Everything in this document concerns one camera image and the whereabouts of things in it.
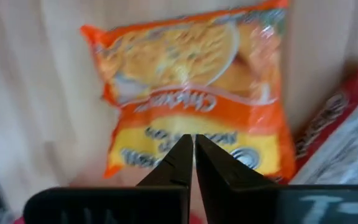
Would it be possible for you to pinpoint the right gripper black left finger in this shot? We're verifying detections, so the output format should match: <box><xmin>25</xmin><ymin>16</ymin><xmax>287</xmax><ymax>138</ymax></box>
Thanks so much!
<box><xmin>137</xmin><ymin>134</ymin><xmax>194</xmax><ymax>187</ymax></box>

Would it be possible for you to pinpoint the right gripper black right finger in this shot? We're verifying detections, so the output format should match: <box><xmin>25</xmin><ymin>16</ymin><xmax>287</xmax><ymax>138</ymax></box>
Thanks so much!
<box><xmin>195</xmin><ymin>134</ymin><xmax>279</xmax><ymax>187</ymax></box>

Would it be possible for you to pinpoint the orange Maruchan noodle pack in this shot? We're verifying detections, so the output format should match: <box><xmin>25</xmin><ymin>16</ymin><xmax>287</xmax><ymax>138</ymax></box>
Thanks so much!
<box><xmin>80</xmin><ymin>0</ymin><xmax>296</xmax><ymax>184</ymax></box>

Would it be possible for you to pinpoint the red Maruchan noodle pack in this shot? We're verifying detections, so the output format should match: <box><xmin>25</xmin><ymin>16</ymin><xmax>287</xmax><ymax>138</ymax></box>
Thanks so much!
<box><xmin>286</xmin><ymin>67</ymin><xmax>358</xmax><ymax>186</ymax></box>

